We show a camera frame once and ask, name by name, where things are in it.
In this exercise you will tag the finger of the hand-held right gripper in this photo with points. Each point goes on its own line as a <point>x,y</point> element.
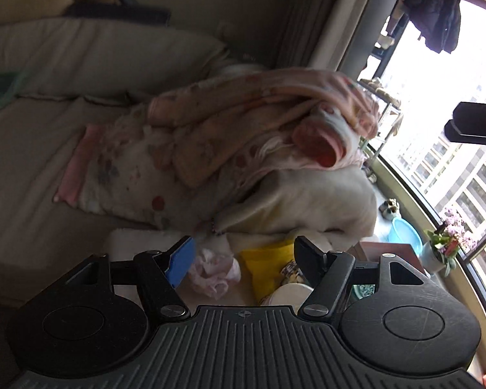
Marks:
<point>482,117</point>
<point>469,137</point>

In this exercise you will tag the potted flowering plant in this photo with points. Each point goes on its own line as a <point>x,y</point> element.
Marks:
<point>445,247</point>

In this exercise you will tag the cream sofa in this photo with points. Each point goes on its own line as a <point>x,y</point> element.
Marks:
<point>24,150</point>

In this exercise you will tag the green cloth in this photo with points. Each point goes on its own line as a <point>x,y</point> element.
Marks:
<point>0,93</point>

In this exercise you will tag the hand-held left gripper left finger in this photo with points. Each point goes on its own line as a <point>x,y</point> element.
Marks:
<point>180,261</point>

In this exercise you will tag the clear jar of cream powder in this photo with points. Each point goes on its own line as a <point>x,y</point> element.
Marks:
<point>291,293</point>

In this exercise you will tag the green lid glass jar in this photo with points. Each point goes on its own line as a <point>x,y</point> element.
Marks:
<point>364,291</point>

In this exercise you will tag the light blue plastic basin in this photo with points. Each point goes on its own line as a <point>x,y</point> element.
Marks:
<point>405,235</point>

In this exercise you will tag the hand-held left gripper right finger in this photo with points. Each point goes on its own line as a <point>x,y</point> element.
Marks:
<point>307,259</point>

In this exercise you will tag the hanging dark garment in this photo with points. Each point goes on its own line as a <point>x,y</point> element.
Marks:
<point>433,4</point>

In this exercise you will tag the dark blue flat object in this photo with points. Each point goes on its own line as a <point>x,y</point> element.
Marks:
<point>121,11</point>

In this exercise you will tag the metal shoe rack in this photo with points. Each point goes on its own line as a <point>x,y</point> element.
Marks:
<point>382,105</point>

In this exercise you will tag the pink printed fleece garment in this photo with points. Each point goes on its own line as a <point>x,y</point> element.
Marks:
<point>247,105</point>

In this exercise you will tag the crumpled pink white cloth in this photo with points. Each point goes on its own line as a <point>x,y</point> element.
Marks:
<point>212,271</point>

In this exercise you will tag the yellow container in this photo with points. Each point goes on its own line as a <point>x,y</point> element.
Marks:
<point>263,263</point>

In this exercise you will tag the pink cardboard box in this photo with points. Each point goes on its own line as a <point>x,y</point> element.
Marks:
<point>388,255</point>

